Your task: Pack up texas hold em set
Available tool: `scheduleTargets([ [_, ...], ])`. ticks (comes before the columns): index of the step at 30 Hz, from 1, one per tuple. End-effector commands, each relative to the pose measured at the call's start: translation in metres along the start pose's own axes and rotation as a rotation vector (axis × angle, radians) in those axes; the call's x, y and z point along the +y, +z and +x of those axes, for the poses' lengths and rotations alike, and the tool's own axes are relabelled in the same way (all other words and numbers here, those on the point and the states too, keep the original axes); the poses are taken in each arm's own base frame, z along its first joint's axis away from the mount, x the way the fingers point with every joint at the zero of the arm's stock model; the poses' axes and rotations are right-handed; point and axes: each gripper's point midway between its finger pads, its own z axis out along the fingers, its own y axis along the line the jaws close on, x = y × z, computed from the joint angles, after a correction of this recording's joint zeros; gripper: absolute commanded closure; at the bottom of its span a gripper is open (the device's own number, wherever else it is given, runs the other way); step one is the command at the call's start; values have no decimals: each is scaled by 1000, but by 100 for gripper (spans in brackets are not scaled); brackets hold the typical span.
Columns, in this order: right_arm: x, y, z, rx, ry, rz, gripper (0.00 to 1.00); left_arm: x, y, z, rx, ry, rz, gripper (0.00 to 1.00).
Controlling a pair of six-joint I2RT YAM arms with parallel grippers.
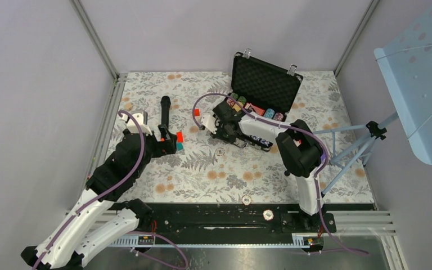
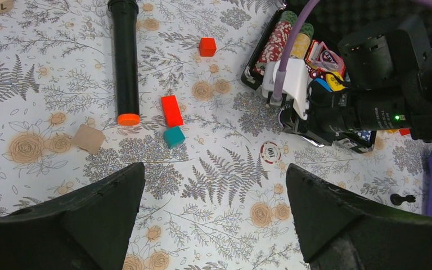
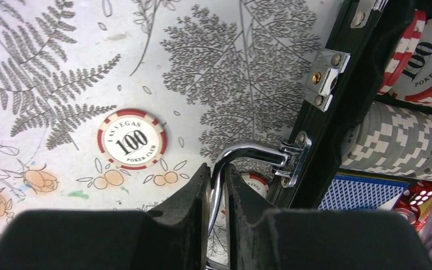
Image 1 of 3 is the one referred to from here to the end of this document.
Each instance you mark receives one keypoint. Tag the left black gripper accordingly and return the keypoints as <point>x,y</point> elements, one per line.
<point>167,146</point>

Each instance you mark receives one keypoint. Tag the falling red poker chip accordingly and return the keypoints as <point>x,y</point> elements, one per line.
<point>246,200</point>

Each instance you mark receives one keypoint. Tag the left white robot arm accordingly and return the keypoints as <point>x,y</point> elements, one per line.
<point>73,244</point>

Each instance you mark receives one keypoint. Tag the teal cube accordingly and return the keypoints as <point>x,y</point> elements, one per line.
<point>179,146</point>

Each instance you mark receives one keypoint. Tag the light blue music stand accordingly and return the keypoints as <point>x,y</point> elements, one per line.
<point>406,66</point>

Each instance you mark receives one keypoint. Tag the black poker case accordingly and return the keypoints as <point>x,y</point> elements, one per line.
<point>263,88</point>

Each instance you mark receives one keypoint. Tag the floral table mat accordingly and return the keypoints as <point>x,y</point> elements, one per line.
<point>197,175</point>

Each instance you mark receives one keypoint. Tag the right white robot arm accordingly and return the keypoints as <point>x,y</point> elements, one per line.
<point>300,150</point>

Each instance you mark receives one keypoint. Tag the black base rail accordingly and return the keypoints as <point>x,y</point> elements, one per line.
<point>219,224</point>

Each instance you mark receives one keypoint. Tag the single red poker chip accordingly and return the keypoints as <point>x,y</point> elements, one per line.
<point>220,151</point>

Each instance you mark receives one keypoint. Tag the black cylinder orange cap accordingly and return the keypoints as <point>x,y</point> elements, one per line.
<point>165,104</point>

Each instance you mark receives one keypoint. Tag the long red block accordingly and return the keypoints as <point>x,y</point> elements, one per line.
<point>180,137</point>

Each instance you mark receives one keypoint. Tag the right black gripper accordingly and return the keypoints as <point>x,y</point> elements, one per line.
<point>216,135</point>

